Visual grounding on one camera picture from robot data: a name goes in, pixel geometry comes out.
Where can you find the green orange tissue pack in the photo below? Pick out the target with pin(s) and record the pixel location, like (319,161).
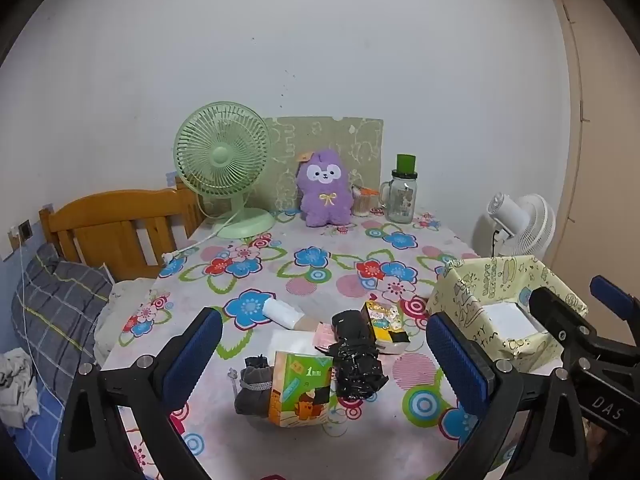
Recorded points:
(300,390)

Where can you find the beige door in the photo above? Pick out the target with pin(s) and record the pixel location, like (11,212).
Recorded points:
(610,160)

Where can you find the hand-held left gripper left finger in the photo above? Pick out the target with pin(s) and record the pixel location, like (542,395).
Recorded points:
(192,357)

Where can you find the yellow cartoon tissue pack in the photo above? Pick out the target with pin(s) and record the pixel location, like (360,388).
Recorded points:
(387,327)

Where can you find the blue checked bedsheet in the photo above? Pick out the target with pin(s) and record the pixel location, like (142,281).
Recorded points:
(37,440)

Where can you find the cotton swab jar orange lid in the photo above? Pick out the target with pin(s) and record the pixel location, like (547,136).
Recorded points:
(364,202)

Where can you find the green desk fan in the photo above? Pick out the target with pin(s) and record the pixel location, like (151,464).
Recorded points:
(220,155)

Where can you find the white sock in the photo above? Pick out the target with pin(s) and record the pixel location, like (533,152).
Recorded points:
(282,312)

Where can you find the floral tablecloth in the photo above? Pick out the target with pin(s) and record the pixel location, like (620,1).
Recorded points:
(280,280)

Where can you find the purple plush toy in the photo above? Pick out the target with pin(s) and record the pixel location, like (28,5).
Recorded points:
(325,195)

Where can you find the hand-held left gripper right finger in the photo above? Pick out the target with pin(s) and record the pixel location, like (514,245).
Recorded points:
(457,360)

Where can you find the white blanket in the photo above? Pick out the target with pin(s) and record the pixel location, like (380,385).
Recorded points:
(125,305)

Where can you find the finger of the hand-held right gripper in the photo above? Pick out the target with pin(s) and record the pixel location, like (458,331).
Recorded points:
(560,317)
(615,297)

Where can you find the crumpled white cloth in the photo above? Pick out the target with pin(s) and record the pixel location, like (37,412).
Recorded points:
(17,390)

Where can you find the black cloth bundle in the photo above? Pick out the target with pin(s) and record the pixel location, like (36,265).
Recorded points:
(357,360)

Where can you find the glass jar green lid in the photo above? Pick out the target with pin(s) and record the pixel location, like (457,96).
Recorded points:
(398,200)

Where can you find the yellow cartoon storage box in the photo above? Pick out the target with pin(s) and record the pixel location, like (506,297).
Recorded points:
(465,305)

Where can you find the green patterned board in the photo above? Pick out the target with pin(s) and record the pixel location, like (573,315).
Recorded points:
(350,145)

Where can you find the wooden bed headboard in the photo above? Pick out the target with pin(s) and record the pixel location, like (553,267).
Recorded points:
(110,215)

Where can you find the white standing fan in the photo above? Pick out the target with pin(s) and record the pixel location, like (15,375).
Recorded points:
(530,230)

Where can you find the white flat block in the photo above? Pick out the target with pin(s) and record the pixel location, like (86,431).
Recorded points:
(510,322)

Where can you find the grey plaid pillow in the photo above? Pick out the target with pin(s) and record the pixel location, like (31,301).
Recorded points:
(60,310)

